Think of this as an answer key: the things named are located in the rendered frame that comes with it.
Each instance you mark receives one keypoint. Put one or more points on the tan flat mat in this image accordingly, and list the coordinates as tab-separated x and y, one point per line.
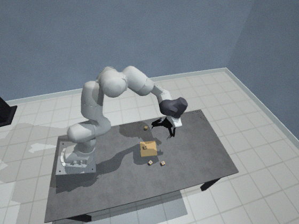
151	148

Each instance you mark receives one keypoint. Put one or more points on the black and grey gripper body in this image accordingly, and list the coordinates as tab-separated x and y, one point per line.
165	121

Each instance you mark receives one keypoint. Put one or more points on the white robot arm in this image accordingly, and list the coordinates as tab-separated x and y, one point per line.
112	83

